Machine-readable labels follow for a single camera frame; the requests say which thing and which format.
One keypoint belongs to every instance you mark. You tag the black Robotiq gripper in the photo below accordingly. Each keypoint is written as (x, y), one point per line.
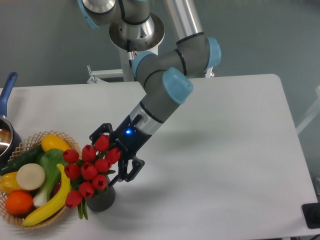
(131, 140)

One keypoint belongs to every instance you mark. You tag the red tulip bouquet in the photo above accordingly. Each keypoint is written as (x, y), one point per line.
(89, 172)

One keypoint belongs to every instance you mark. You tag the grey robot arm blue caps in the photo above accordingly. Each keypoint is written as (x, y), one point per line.
(164, 77)

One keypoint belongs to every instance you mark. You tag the dark grey ribbed vase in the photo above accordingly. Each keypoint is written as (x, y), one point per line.
(102, 201)

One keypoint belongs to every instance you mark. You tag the yellow lemon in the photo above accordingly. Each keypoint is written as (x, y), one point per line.
(51, 141)

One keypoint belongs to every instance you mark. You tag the green bok choy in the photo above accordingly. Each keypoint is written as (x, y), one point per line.
(48, 161)

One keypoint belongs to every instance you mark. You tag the yellow banana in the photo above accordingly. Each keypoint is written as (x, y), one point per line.
(53, 205)

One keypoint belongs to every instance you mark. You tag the woven wicker basket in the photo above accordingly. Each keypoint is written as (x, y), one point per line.
(27, 144)

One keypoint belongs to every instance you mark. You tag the green cucumber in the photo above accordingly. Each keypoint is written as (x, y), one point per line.
(28, 157)

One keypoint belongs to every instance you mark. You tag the beige round radish slice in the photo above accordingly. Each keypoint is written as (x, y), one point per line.
(30, 176)

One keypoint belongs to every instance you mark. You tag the orange fruit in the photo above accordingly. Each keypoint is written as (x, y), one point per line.
(19, 203)

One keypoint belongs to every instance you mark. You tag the yellow bell pepper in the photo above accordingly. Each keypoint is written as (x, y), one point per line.
(9, 184)

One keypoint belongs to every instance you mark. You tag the black device at table edge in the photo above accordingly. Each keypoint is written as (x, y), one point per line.
(311, 213)

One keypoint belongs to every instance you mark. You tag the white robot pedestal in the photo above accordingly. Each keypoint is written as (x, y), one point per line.
(133, 39)

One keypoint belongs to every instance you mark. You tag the blue handled saucepan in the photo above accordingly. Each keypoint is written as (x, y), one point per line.
(9, 138)

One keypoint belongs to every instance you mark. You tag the white frame at right edge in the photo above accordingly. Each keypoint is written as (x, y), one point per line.
(310, 113)

